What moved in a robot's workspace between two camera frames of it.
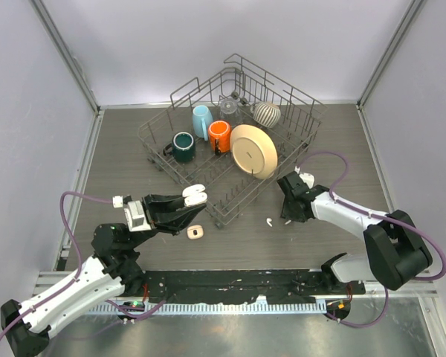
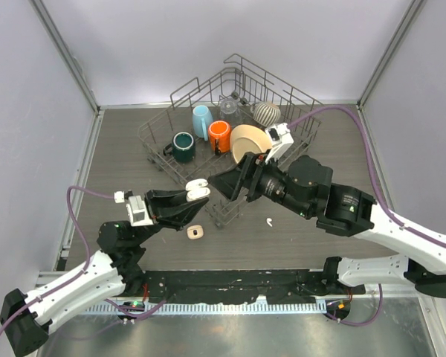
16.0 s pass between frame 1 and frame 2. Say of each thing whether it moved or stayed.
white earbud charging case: moved
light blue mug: stayed
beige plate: stayed
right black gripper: moved
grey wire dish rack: stayed
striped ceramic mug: stayed
